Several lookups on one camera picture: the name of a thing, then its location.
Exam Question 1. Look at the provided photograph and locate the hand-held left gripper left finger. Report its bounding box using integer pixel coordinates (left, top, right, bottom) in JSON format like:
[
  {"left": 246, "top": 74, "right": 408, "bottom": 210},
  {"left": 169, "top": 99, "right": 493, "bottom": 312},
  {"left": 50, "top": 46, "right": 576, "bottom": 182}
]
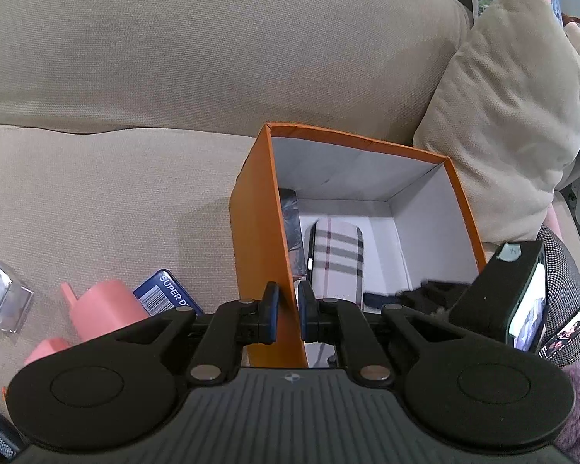
[{"left": 111, "top": 281, "right": 281, "bottom": 382}]

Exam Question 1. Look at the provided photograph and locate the pink plastic cup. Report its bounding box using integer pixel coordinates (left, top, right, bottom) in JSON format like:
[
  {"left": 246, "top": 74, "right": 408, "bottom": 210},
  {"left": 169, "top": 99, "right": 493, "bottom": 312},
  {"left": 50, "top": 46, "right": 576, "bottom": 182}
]
[
  {"left": 60, "top": 279, "right": 150, "bottom": 346},
  {"left": 23, "top": 337, "right": 71, "bottom": 368}
]

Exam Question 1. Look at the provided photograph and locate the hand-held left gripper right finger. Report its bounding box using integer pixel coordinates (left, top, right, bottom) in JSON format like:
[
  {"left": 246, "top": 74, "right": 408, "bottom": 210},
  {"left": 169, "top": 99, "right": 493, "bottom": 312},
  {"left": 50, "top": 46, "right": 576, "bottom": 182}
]
[{"left": 296, "top": 281, "right": 462, "bottom": 382}]

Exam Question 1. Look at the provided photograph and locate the clear plastic box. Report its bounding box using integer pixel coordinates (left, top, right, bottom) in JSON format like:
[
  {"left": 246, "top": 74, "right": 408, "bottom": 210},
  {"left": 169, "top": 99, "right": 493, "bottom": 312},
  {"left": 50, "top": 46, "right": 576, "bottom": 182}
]
[{"left": 0, "top": 250, "right": 34, "bottom": 333}]

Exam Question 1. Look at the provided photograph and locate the plaid glasses case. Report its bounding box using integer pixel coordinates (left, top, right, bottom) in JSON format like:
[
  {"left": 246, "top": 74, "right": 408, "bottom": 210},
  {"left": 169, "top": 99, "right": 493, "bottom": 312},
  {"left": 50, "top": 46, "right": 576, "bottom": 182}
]
[{"left": 304, "top": 219, "right": 365, "bottom": 312}]

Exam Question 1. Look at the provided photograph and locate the blue card box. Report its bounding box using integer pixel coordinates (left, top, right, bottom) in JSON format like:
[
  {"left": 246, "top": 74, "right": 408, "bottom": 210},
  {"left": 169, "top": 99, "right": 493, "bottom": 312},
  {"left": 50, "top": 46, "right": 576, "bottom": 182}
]
[{"left": 133, "top": 269, "right": 206, "bottom": 317}]

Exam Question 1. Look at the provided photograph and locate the dark shiny box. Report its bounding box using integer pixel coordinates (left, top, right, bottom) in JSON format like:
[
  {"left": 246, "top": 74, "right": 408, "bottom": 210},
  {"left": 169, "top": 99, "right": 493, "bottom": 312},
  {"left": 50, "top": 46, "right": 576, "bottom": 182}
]
[{"left": 278, "top": 188, "right": 310, "bottom": 281}]

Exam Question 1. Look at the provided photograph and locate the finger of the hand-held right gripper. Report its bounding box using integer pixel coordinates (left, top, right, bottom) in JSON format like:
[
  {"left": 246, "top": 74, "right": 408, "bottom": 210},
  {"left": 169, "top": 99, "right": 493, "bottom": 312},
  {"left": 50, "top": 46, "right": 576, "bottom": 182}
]
[
  {"left": 362, "top": 290, "right": 454, "bottom": 323},
  {"left": 420, "top": 278, "right": 471, "bottom": 297}
]

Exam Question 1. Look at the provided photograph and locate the beige sofa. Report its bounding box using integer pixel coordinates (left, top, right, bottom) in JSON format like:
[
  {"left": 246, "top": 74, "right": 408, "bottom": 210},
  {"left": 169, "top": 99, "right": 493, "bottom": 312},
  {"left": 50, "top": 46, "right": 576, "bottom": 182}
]
[{"left": 0, "top": 0, "right": 580, "bottom": 397}]

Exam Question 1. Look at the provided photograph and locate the beige pillow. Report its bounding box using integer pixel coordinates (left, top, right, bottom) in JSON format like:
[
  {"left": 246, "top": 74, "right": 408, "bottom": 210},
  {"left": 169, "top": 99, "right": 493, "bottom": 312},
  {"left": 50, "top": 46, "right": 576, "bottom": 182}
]
[{"left": 412, "top": 0, "right": 580, "bottom": 245}]

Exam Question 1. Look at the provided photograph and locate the houndstooth fabric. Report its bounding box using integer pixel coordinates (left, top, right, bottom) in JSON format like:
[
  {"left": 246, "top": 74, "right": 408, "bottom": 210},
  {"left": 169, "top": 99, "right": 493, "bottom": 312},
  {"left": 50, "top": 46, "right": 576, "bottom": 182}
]
[{"left": 536, "top": 225, "right": 580, "bottom": 365}]

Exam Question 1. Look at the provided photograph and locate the orange cardboard box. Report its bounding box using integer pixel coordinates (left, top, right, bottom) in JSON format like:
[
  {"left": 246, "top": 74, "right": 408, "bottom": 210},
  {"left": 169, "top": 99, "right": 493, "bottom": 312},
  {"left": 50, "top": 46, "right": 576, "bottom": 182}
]
[{"left": 229, "top": 123, "right": 489, "bottom": 368}]

